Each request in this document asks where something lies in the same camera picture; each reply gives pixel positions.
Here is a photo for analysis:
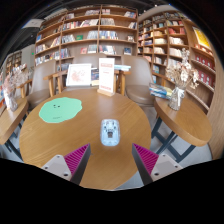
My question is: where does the glass vase with dried flowers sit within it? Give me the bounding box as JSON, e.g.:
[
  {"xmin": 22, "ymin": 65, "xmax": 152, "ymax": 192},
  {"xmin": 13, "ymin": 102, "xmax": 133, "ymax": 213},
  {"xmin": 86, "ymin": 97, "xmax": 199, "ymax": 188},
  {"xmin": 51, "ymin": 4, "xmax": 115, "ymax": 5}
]
[
  {"xmin": 1, "ymin": 63, "xmax": 29, "ymax": 112},
  {"xmin": 165, "ymin": 48, "xmax": 200, "ymax": 112}
]

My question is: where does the dark blue standing book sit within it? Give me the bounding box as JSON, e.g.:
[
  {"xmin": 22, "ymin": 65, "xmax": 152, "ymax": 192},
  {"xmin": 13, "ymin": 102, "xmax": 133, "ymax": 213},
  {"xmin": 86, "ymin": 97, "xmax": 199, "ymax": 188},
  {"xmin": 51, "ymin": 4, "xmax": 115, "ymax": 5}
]
[{"xmin": 90, "ymin": 68, "xmax": 100, "ymax": 87}]

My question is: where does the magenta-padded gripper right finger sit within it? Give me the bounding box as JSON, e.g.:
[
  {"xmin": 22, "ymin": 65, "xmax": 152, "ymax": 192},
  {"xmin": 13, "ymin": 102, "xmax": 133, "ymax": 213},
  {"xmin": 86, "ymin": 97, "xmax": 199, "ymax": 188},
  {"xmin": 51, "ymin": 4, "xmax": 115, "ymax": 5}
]
[{"xmin": 131, "ymin": 143, "xmax": 184, "ymax": 186}]

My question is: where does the curved wooden bookshelf unit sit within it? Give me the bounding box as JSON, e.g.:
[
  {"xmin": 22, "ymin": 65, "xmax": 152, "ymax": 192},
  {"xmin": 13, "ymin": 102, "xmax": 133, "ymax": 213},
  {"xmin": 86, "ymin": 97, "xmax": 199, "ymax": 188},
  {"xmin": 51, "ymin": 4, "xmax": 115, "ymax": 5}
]
[{"xmin": 137, "ymin": 9, "xmax": 217, "ymax": 111}]

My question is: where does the round wooden side table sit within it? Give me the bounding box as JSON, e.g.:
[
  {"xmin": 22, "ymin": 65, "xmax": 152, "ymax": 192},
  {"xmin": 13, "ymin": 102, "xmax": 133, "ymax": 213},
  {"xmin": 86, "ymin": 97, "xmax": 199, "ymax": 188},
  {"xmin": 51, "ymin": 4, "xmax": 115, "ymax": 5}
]
[
  {"xmin": 151, "ymin": 96, "xmax": 213, "ymax": 164},
  {"xmin": 0, "ymin": 97, "xmax": 30, "ymax": 161}
]

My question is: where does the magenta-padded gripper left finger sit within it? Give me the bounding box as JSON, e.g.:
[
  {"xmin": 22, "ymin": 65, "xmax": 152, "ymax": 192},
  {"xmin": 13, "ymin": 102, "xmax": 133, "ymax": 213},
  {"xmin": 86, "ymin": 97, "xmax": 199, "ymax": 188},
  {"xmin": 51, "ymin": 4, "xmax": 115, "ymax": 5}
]
[{"xmin": 41, "ymin": 143, "xmax": 92, "ymax": 186}]

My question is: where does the white framed floral picture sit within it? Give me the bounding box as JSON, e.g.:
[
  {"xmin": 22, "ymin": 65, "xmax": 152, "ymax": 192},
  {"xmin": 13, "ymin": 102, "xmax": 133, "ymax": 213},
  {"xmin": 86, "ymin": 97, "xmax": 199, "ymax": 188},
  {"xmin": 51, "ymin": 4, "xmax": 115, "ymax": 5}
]
[{"xmin": 65, "ymin": 63, "xmax": 93, "ymax": 88}]

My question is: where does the transparent blue computer mouse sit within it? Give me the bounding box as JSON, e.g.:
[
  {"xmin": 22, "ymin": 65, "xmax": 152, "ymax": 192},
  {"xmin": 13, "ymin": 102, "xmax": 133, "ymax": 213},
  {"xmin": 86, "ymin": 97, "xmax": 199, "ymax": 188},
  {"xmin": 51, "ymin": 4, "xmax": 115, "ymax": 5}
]
[{"xmin": 100, "ymin": 118, "xmax": 121, "ymax": 148}]

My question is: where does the green blob-shaped mouse pad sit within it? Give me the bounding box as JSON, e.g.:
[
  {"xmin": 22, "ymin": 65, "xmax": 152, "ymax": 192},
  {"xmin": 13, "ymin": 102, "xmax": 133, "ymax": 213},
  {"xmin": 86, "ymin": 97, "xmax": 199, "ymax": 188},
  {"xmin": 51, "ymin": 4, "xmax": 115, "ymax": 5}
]
[{"xmin": 38, "ymin": 97, "xmax": 83, "ymax": 124}]

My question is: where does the small distant bookshelf unit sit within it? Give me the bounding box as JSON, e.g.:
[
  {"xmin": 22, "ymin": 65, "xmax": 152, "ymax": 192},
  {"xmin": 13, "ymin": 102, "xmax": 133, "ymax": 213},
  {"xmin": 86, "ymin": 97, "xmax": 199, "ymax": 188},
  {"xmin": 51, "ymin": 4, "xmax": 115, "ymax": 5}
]
[{"xmin": 4, "ymin": 49, "xmax": 24, "ymax": 76}]

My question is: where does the stack of teal books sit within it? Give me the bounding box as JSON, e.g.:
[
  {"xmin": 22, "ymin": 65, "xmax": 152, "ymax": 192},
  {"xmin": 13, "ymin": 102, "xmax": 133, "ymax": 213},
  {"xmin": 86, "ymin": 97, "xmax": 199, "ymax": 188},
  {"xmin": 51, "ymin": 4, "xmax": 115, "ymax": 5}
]
[{"xmin": 114, "ymin": 64, "xmax": 132, "ymax": 72}]

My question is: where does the white sign on wooden base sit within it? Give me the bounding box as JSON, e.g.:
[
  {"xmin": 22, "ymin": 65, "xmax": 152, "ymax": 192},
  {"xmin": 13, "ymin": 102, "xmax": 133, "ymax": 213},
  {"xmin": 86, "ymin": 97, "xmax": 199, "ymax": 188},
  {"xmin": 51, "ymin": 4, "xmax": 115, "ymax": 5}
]
[{"xmin": 97, "ymin": 57, "xmax": 116, "ymax": 98}]

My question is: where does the wide wooden bookshelf unit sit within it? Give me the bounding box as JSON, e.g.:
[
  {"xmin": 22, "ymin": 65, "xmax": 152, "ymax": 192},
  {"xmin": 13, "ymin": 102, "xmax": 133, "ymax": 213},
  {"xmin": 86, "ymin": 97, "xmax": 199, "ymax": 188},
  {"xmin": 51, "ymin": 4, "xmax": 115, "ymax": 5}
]
[{"xmin": 34, "ymin": 4, "xmax": 139, "ymax": 73}]

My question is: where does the stack of colourful books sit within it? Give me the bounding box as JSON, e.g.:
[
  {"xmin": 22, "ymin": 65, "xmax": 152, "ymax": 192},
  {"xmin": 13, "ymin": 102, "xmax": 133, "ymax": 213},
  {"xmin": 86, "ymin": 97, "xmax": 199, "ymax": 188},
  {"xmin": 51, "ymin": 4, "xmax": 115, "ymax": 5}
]
[{"xmin": 148, "ymin": 82, "xmax": 174, "ymax": 100}]

